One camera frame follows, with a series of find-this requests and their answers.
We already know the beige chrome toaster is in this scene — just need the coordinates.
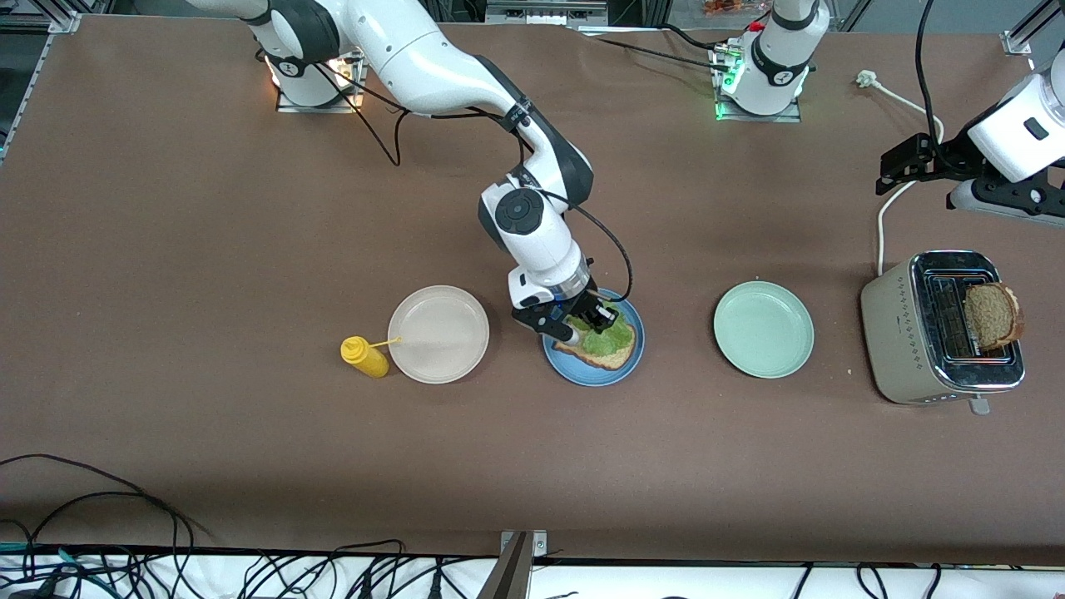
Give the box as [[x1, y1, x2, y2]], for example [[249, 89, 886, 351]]
[[860, 250, 1026, 415]]

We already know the dark metal mount post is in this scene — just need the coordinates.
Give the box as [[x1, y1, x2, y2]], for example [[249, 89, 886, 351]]
[[476, 532, 533, 599]]

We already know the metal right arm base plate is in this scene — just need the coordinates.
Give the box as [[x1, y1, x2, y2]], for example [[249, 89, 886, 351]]
[[275, 50, 369, 115]]

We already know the brown bread slice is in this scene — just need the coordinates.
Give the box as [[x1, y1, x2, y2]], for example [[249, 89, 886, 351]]
[[963, 283, 1025, 351], [552, 316, 639, 372]]

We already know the teal cable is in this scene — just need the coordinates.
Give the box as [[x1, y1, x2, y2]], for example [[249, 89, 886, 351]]
[[0, 542, 113, 597]]

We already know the beige round plate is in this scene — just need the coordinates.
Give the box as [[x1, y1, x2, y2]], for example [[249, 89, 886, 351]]
[[388, 285, 491, 385]]

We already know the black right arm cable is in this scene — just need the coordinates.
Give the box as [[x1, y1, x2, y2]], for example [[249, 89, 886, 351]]
[[312, 62, 521, 167]]

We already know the yellow squeeze bottle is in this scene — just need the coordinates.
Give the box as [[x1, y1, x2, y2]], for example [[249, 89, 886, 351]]
[[340, 335, 404, 379]]

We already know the blue round plate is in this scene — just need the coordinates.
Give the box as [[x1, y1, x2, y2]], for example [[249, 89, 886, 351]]
[[542, 288, 646, 388]]

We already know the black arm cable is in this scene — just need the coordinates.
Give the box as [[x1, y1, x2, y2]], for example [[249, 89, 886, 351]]
[[312, 62, 521, 167], [914, 0, 951, 159]]

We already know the white toaster power cable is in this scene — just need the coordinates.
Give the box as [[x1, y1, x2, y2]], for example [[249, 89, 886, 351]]
[[856, 70, 946, 277]]

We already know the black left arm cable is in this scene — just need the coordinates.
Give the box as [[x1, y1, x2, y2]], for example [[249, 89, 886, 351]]
[[914, 0, 951, 159]]

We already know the silver metal bracket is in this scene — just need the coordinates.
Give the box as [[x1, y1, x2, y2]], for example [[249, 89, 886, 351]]
[[499, 530, 548, 557]]

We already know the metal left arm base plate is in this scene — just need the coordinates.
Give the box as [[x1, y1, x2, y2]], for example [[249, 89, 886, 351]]
[[712, 42, 805, 124]]

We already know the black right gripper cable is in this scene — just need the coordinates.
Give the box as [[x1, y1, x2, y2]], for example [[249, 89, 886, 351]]
[[541, 190, 635, 305]]

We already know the aluminium frame profile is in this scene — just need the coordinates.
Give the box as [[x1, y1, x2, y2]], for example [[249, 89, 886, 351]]
[[485, 0, 610, 27]]

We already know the light green round plate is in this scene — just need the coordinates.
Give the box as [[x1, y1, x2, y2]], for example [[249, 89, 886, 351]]
[[713, 281, 815, 380]]

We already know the green lettuce leaf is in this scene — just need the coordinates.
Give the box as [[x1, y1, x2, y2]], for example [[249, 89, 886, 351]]
[[572, 313, 638, 355]]

